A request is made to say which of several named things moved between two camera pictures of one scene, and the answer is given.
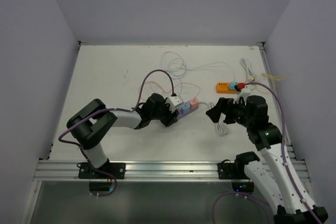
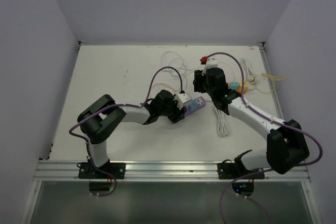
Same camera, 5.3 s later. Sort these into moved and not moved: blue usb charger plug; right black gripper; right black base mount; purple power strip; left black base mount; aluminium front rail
Moved: right black gripper; blue usb charger plug; purple power strip
Not moved: right black base mount; aluminium front rail; left black base mount
